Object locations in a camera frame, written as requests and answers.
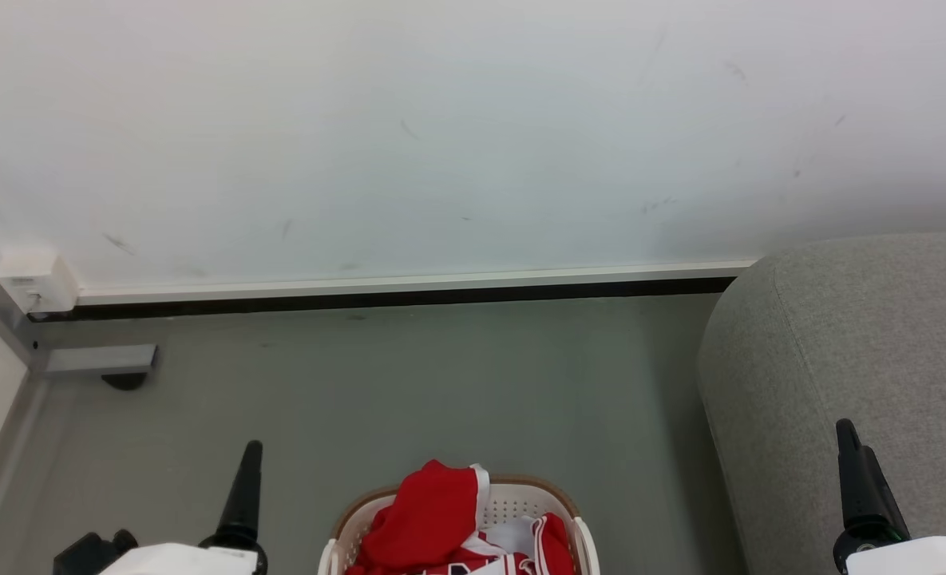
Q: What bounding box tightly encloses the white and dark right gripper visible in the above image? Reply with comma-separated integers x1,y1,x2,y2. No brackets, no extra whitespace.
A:
833,418,946,575

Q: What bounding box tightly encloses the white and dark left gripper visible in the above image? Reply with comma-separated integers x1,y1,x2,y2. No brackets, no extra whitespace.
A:
101,440,269,575

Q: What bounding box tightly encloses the red and white jersey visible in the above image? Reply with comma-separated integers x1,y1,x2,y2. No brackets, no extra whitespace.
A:
345,459,577,575

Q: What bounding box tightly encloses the grey fabric sofa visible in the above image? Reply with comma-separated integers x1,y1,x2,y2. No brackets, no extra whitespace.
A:
696,232,946,575

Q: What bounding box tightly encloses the white baseboard strip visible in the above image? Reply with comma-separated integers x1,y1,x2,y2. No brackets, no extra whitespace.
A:
73,259,758,309

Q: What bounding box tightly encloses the white laundry basket brown rim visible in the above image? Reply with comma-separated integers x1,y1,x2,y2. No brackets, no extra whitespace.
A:
319,475,601,575

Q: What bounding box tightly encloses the grey metal foot bracket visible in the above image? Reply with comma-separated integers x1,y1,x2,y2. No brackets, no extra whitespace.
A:
42,344,158,377

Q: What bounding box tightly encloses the white wall socket box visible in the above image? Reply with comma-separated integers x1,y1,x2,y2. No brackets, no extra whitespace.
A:
0,252,81,314

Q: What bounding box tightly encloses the grey metal frame post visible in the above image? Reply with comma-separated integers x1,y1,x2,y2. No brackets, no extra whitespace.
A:
0,238,52,575

